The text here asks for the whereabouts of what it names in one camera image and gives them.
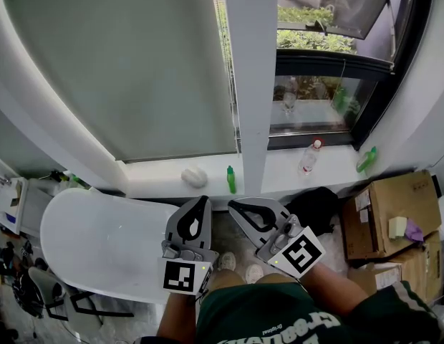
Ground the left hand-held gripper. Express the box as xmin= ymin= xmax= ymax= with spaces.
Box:
xmin=158 ymin=195 xmax=221 ymax=295

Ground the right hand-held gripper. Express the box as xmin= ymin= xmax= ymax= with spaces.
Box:
xmin=227 ymin=198 xmax=327 ymax=280

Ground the white fluffy duster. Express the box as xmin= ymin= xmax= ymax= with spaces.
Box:
xmin=180 ymin=166 xmax=210 ymax=189

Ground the white bathtub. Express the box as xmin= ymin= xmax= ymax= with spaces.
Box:
xmin=39 ymin=187 xmax=195 ymax=305

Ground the person's left forearm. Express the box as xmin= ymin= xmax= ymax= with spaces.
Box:
xmin=156 ymin=292 xmax=198 ymax=338

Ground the person's right forearm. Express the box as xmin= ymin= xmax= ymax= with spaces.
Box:
xmin=298 ymin=263 xmax=368 ymax=317

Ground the person's left white shoe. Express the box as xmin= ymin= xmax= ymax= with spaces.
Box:
xmin=217 ymin=251 xmax=238 ymax=272

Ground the person's white shoe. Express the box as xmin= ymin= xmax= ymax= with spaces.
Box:
xmin=244 ymin=263 xmax=265 ymax=285
xmin=217 ymin=251 xmax=238 ymax=272

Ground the slim green bottle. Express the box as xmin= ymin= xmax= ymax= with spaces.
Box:
xmin=226 ymin=165 xmax=238 ymax=195

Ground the black backpack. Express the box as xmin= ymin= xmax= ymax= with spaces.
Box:
xmin=284 ymin=186 xmax=341 ymax=237

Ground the person's right white shoe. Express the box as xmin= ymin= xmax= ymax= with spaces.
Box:
xmin=244 ymin=263 xmax=265 ymax=285

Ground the white window sill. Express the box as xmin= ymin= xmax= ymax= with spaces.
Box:
xmin=125 ymin=145 xmax=370 ymax=199

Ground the clear water bottle red label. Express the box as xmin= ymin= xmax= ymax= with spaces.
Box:
xmin=297 ymin=138 xmax=325 ymax=176

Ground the dark green shirt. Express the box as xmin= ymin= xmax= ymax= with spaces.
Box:
xmin=134 ymin=281 xmax=444 ymax=344

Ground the green detergent bottle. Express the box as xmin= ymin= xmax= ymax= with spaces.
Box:
xmin=355 ymin=145 xmax=378 ymax=174

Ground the small green bottle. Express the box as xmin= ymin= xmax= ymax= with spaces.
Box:
xmin=69 ymin=173 xmax=88 ymax=190

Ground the large cardboard box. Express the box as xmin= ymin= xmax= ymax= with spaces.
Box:
xmin=341 ymin=169 xmax=443 ymax=269

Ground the pale yellow sponge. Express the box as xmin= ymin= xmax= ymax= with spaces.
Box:
xmin=387 ymin=215 xmax=409 ymax=240

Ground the purple cloth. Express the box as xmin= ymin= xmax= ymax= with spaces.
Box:
xmin=404 ymin=217 xmax=425 ymax=244

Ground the white vanity cabinet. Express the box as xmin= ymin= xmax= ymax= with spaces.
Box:
xmin=0 ymin=176 xmax=53 ymax=237

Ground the cardboard box with white label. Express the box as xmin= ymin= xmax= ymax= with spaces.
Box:
xmin=347 ymin=229 xmax=444 ymax=306

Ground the grey roller blind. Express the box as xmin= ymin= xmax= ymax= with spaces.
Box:
xmin=0 ymin=0 xmax=241 ymax=163

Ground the grey chair black frame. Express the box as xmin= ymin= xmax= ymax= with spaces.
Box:
xmin=27 ymin=266 xmax=135 ymax=337

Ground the black window frame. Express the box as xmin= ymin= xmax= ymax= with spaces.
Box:
xmin=266 ymin=0 xmax=436 ymax=152

